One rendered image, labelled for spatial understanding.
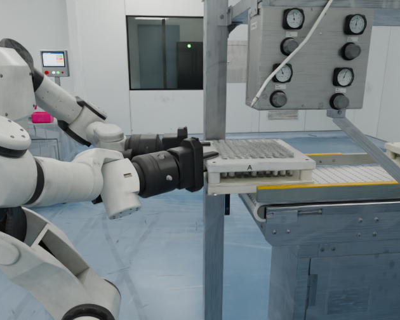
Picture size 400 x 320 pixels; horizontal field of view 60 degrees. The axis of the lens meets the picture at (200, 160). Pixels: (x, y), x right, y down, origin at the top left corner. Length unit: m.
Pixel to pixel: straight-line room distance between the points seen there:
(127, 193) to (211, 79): 0.46
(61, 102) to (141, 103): 4.88
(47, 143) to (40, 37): 3.12
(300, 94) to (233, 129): 5.50
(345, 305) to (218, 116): 0.62
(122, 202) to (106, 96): 5.41
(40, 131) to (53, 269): 2.47
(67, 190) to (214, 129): 0.56
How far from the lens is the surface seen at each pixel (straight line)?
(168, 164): 0.71
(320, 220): 0.86
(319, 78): 0.74
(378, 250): 1.03
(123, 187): 0.66
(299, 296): 1.00
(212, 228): 1.11
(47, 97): 1.13
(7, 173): 0.49
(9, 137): 0.48
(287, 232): 0.84
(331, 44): 0.74
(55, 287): 0.99
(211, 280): 1.20
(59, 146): 3.33
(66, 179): 0.55
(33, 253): 0.92
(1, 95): 0.81
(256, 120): 6.29
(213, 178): 0.77
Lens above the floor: 1.24
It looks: 15 degrees down
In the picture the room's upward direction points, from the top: straight up
